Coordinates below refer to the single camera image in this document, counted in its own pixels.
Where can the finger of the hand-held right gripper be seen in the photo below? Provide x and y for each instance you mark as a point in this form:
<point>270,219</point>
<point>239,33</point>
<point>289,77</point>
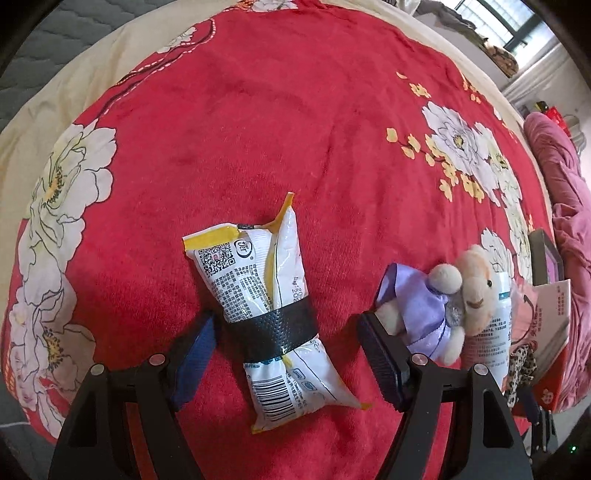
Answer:
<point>532,405</point>

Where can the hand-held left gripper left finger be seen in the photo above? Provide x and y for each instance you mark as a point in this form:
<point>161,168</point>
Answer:
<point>196,364</point>

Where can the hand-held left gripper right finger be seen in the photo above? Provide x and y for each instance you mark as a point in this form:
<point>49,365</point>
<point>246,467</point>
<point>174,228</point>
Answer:
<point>378,360</point>

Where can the white yellow snack packet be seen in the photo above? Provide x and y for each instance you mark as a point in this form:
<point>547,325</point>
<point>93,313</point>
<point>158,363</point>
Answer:
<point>258,286</point>

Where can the red cardboard box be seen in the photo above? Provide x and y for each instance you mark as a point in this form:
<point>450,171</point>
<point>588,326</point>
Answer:
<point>551,383</point>

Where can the plush bear with leopard cloth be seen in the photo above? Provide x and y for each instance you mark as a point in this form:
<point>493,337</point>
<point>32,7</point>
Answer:
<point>521,364</point>

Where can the pink hair accessory pack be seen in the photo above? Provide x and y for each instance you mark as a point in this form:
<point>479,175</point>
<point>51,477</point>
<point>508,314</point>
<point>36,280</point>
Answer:
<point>519,323</point>

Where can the white plastic bottle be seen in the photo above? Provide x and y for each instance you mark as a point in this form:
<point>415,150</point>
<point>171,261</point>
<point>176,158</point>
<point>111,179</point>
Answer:
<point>501,314</point>

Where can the pink quilt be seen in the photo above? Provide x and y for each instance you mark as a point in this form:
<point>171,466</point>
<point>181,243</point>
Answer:
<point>572,230</point>

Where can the red floral blanket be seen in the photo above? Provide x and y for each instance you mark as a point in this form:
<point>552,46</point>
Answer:
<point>277,115</point>

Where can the red bag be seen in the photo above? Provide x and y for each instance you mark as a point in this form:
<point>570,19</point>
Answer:
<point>554,113</point>

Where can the patterned cloth pile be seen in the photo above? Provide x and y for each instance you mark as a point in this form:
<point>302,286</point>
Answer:
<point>501,60</point>

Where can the white curtain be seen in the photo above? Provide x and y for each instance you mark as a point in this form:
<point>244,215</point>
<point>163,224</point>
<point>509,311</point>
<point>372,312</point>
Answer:
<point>540,74</point>

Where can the grey quilted mattress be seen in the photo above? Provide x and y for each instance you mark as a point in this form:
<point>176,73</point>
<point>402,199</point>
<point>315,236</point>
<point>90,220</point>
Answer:
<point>41,41</point>

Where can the window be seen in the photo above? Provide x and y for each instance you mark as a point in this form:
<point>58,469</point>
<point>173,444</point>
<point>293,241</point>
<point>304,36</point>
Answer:
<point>498,21</point>

